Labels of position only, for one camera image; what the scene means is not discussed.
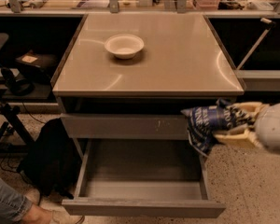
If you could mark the white handled stick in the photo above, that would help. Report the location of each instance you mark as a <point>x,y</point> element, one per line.
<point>269,24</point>

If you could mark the person leg in jeans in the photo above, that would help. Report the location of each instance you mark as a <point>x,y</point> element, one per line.
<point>15,207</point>

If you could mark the black headphones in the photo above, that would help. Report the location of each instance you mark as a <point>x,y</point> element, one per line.
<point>18,87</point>

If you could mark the closed grey upper drawer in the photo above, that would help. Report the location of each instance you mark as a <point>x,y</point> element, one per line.
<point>122,126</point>

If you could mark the blue chip bag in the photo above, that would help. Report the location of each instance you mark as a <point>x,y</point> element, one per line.
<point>202,121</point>

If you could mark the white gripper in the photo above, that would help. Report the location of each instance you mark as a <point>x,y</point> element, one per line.
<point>272,127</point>

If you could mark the open grey lower drawer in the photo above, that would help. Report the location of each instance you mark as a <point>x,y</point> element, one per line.
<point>142,178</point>

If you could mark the beige shoe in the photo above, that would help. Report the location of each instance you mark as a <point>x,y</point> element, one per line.
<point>62,216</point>

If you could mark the grey drawer cabinet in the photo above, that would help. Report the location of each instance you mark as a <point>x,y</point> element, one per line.
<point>181,66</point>

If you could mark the black box with label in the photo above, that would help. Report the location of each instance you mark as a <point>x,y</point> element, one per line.
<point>36,63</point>

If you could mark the black stand frame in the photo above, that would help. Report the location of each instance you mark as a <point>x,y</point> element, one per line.
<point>14,123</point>

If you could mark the white paper bowl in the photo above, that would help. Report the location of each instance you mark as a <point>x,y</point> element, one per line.
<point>124,46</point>

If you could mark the black backpack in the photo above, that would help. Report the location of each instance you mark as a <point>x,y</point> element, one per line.
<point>52,162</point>

